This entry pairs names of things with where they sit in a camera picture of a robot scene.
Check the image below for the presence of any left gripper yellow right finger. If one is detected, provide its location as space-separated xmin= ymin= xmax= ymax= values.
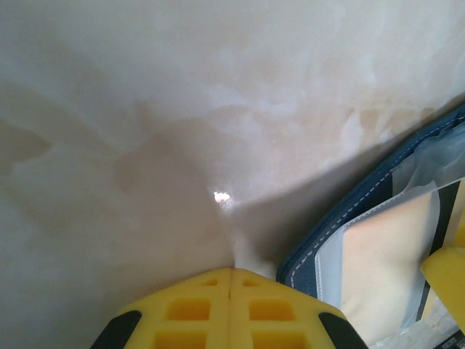
xmin=229 ymin=268 xmax=368 ymax=349

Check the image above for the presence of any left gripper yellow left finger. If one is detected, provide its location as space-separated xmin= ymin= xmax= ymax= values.
xmin=93 ymin=268 xmax=233 ymax=349

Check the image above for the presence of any beige credit card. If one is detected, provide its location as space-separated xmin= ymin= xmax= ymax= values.
xmin=341 ymin=190 xmax=442 ymax=325

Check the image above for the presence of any blue card holder wallet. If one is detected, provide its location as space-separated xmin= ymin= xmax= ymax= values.
xmin=275 ymin=107 xmax=465 ymax=349

